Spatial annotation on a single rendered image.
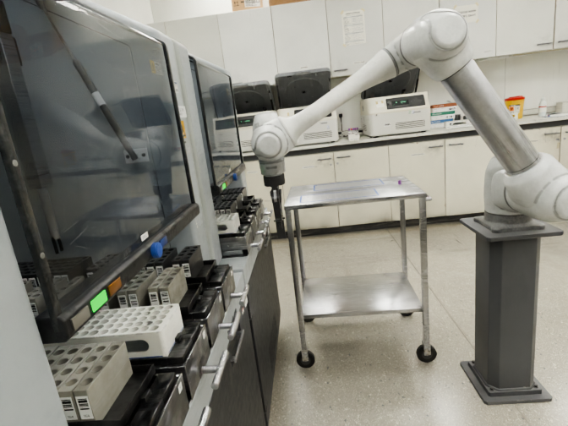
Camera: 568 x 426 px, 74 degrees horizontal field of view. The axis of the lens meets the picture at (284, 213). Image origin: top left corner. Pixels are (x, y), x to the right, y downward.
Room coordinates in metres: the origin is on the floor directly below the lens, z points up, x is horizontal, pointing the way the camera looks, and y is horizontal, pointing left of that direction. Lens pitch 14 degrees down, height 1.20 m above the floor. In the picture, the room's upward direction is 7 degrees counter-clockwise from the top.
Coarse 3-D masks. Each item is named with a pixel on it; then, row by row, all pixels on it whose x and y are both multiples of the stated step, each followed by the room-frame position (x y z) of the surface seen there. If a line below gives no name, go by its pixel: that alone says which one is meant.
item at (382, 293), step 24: (312, 192) 1.82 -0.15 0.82; (336, 192) 1.75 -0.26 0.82; (360, 192) 1.69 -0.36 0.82; (384, 192) 1.63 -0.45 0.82; (408, 192) 1.58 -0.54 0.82; (288, 216) 1.60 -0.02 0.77; (288, 240) 1.60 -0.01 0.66; (312, 288) 1.88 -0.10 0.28; (336, 288) 1.85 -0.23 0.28; (360, 288) 1.81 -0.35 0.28; (384, 288) 1.78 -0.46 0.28; (408, 288) 1.75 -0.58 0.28; (312, 312) 1.63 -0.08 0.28; (336, 312) 1.60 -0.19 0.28; (360, 312) 1.58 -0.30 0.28; (384, 312) 1.57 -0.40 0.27; (408, 312) 1.56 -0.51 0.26; (312, 360) 1.60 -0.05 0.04; (432, 360) 1.53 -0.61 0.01
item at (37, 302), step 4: (36, 292) 0.79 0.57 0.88; (40, 292) 0.79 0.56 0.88; (32, 296) 0.78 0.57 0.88; (36, 296) 0.78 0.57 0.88; (40, 296) 0.77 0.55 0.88; (32, 300) 0.76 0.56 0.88; (36, 300) 0.76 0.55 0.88; (40, 300) 0.77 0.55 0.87; (44, 300) 0.78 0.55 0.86; (32, 304) 0.76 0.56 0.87; (36, 304) 0.76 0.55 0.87; (40, 304) 0.77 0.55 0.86; (44, 304) 0.78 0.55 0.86; (32, 308) 0.76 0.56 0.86; (36, 308) 0.76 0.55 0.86; (40, 308) 0.77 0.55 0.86; (44, 308) 0.78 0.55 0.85; (36, 312) 0.76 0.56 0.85; (40, 312) 0.76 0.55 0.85
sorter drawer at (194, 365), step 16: (176, 336) 0.63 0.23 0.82; (192, 336) 0.64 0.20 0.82; (176, 352) 0.59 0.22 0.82; (192, 352) 0.61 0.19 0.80; (208, 352) 0.69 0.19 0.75; (224, 352) 0.67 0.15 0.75; (160, 368) 0.57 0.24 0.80; (176, 368) 0.57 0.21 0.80; (192, 368) 0.59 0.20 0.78; (208, 368) 0.63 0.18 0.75; (224, 368) 0.63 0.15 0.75; (192, 384) 0.58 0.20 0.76
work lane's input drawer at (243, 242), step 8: (240, 224) 1.40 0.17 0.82; (240, 232) 1.28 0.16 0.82; (248, 232) 1.34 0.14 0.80; (224, 240) 1.28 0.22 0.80; (232, 240) 1.28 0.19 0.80; (240, 240) 1.27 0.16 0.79; (248, 240) 1.32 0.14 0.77; (224, 248) 1.28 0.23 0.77; (232, 248) 1.28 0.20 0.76; (240, 248) 1.27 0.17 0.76; (248, 248) 1.29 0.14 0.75
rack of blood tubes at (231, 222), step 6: (216, 216) 1.37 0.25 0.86; (222, 216) 1.36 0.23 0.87; (228, 216) 1.35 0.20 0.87; (234, 216) 1.33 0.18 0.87; (216, 222) 1.30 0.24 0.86; (222, 222) 1.30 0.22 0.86; (228, 222) 1.29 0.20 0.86; (234, 222) 1.30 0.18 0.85; (222, 228) 1.39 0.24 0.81; (228, 228) 1.29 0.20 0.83; (234, 228) 1.29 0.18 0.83
